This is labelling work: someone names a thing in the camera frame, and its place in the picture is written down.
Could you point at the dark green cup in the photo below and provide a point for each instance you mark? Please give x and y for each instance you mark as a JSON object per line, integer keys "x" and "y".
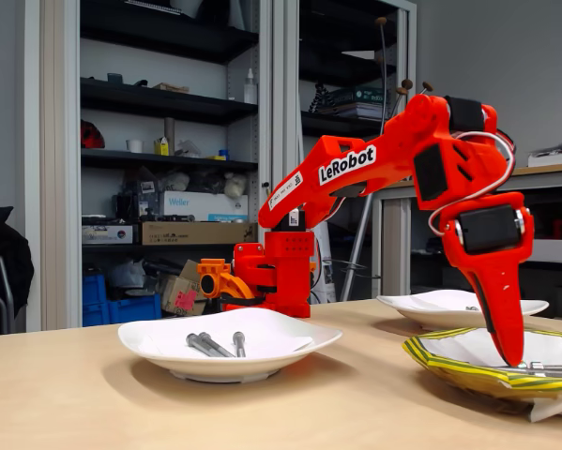
{"x": 114, "y": 78}

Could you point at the yellow green striped plate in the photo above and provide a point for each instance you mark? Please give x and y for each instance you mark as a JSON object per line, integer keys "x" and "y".
{"x": 449, "y": 368}

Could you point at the orange 3D printed part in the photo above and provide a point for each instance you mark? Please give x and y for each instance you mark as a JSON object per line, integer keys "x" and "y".
{"x": 224, "y": 276}

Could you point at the metal coat stand brown knobs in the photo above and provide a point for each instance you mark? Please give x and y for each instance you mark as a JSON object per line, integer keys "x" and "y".
{"x": 355, "y": 248}

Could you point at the white square ceramic plate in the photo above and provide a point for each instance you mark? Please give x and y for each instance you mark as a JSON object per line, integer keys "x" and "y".
{"x": 205, "y": 370}
{"x": 416, "y": 314}

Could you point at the flat white printed box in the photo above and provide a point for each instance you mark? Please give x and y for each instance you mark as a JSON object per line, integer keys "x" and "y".
{"x": 107, "y": 234}

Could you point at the tall blue plastic crate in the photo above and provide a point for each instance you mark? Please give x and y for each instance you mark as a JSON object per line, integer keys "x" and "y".
{"x": 94, "y": 300}

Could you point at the white plush toy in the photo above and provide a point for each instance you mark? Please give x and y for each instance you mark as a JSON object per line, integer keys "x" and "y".
{"x": 235, "y": 185}

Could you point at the cardboard tube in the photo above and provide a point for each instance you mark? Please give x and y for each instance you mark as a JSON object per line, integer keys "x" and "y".
{"x": 169, "y": 129}

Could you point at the red black helmet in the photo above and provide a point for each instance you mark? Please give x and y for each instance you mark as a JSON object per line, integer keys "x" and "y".
{"x": 93, "y": 136}

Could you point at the cardboard box pink sticker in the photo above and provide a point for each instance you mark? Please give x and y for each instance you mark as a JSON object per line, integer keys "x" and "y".
{"x": 177, "y": 286}

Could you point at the small yellow carton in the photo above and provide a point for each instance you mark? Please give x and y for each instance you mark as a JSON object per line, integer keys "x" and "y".
{"x": 161, "y": 147}

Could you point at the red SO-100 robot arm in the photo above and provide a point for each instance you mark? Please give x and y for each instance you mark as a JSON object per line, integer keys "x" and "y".
{"x": 393, "y": 145}

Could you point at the white Weller box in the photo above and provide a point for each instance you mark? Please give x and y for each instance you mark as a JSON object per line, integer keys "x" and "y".
{"x": 205, "y": 204}

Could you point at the small wooden piece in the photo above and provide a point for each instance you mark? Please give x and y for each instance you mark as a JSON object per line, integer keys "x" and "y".
{"x": 170, "y": 88}

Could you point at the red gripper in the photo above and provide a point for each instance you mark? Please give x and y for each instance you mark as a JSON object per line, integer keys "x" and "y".
{"x": 489, "y": 230}

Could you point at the white plastic bottle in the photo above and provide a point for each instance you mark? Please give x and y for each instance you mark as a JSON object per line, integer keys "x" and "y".
{"x": 250, "y": 89}

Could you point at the long brown cardboard box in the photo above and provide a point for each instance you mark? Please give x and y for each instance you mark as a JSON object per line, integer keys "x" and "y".
{"x": 191, "y": 233}

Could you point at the small blue container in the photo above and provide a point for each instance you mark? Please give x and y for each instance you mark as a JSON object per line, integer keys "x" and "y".
{"x": 223, "y": 154}

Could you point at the white storage box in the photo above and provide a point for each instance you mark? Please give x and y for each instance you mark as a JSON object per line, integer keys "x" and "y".
{"x": 557, "y": 251}

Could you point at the black jacket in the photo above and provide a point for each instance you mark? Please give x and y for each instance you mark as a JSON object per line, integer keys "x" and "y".
{"x": 4, "y": 253}

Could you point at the black flexible tripod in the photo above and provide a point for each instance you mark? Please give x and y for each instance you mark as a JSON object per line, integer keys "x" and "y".
{"x": 319, "y": 98}

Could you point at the clear plastic bag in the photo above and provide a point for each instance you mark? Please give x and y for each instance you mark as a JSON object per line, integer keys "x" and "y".
{"x": 126, "y": 274}

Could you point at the grey metal shelf cabinet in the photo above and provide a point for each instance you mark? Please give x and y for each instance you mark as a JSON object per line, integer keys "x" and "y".
{"x": 285, "y": 47}
{"x": 55, "y": 187}

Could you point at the white cup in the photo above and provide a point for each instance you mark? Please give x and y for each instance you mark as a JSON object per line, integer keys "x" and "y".
{"x": 134, "y": 146}

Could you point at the grey sideboard wooden top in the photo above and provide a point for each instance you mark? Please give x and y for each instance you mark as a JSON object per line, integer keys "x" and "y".
{"x": 395, "y": 248}

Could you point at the low blue plastic crate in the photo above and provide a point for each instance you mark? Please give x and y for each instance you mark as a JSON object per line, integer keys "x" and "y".
{"x": 135, "y": 309}

